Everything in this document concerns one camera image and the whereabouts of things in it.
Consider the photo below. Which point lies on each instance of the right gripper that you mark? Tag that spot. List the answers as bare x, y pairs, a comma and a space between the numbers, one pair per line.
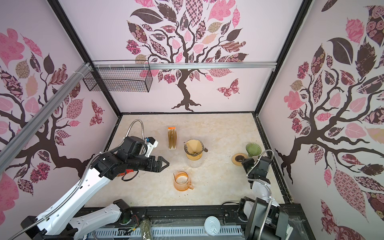
247, 162

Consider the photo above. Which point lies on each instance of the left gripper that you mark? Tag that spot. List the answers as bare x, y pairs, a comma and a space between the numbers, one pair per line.
160, 159

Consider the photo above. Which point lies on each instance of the orange glass pitcher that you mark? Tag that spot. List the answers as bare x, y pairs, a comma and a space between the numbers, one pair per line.
182, 181

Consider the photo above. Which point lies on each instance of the clear glass carafe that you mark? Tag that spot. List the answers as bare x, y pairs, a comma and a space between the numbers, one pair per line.
195, 163

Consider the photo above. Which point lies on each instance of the brown paper coffee filter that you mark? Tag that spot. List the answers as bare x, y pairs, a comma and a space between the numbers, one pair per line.
193, 147

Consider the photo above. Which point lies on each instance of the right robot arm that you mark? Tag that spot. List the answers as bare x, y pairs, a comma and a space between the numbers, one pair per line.
277, 227

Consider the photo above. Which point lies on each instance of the green glass dripper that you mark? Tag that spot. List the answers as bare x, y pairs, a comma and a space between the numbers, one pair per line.
253, 149

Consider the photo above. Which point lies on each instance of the red snack packet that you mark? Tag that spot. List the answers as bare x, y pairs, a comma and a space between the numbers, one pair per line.
126, 172

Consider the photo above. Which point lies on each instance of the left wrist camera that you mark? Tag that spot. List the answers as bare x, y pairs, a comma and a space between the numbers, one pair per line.
151, 144

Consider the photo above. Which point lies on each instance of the black wire basket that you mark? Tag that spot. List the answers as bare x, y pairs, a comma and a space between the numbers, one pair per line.
120, 76

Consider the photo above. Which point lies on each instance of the back aluminium rail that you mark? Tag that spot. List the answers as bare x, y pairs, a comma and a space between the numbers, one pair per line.
183, 66

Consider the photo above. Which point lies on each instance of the aluminium rail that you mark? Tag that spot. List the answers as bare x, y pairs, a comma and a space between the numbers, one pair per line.
11, 150
183, 66

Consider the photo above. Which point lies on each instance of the left aluminium rail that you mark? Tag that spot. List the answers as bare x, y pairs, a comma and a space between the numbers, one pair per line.
11, 150

